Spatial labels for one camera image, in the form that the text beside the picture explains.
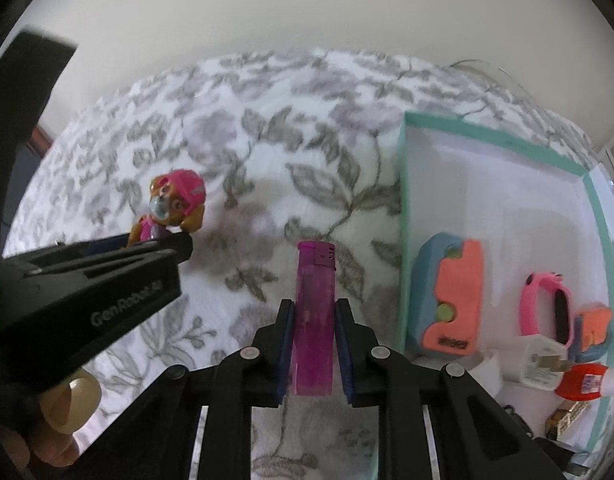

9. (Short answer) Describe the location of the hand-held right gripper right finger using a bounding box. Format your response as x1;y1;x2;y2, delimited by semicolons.
336;298;563;480

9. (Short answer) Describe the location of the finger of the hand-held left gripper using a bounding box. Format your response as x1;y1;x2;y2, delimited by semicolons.
52;232;132;257
123;234;194;266

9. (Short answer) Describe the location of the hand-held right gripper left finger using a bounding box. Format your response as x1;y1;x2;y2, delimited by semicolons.
87;299;294;480

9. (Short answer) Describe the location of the pink puppy figure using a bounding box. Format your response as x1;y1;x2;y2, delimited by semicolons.
126;169;207;249

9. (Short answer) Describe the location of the pink translucent lighter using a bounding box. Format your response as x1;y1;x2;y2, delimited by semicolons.
294;240;337;397

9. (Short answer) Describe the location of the large orange blue toy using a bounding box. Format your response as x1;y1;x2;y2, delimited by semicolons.
404;232;484;359

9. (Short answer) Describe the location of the white round plastic device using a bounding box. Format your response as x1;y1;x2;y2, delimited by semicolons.
468;350;504;402

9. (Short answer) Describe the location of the white charger plug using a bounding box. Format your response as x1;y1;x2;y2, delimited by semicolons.
506;335;571;392

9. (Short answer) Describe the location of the pink watch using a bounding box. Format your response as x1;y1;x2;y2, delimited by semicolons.
518;272;576;347

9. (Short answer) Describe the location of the teal cardboard box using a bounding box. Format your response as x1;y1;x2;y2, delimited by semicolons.
394;110;614;480

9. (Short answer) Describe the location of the gold patterned lighter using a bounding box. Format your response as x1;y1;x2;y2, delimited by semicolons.
544;398;589;439

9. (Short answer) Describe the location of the black charger plug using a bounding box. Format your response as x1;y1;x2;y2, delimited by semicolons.
531;435;591;479

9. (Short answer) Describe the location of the red white tube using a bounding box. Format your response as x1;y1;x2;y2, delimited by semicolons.
556;361;614;402

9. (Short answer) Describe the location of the small orange blue toy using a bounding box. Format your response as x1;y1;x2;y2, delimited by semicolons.
572;305;614;362

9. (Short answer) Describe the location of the person's left hand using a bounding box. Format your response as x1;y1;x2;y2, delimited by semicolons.
0;374;102;468

